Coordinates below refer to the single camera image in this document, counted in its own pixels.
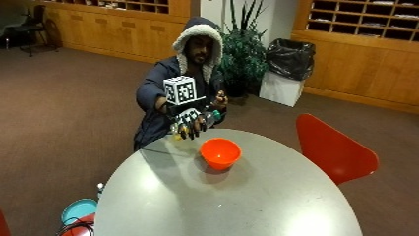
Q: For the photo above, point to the long wooden cabinet with pigeonholes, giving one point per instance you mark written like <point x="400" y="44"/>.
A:
<point x="126" y="29"/>

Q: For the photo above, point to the red round container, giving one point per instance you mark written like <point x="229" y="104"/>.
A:
<point x="83" y="226"/>

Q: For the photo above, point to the teal round plate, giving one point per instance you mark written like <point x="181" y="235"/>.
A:
<point x="77" y="209"/>

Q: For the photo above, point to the orange plastic bowl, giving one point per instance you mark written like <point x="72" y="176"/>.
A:
<point x="220" y="154"/>

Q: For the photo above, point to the green potted plant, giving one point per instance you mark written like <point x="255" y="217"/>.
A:
<point x="244" y="55"/>

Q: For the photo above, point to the person in hooded jacket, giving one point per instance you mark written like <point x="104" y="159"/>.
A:
<point x="152" y="88"/>

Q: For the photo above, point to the black chair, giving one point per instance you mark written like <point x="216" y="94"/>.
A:
<point x="35" y="26"/>

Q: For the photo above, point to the clear plastic bottle green cap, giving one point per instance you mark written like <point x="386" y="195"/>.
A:
<point x="212" y="117"/>

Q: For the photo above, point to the small white bottle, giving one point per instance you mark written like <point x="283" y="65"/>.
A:
<point x="100" y="189"/>

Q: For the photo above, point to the white cube with black markers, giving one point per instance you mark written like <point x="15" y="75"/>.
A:
<point x="180" y="90"/>

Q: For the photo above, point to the red chair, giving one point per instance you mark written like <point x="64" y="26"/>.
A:
<point x="334" y="154"/>
<point x="3" y="226"/>

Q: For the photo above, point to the white bin with black bag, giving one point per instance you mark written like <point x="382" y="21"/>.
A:
<point x="286" y="70"/>

